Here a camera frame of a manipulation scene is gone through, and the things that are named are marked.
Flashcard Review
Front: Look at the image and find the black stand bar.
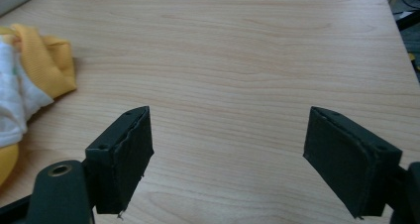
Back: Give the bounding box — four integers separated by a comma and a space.
395, 9, 420, 32

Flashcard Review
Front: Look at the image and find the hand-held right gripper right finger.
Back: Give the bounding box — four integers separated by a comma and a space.
302, 105, 403, 219

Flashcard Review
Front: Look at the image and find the yellow and white garment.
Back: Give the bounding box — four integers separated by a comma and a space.
0, 23, 78, 187

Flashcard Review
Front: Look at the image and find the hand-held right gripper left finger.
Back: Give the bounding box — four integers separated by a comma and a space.
84, 105, 156, 216

